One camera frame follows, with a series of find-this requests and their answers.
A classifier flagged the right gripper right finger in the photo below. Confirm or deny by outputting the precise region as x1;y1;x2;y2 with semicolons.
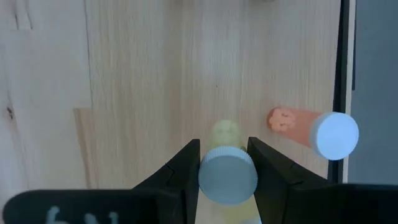
248;137;331;224

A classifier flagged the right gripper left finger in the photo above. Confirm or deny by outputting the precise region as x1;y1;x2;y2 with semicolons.
133;139;201;224

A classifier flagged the wooden shelf black metal frame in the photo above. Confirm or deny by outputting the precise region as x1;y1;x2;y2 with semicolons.
73;0;338;224

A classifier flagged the orange vial white cap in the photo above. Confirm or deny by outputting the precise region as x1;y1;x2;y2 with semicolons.
266;106;360;162

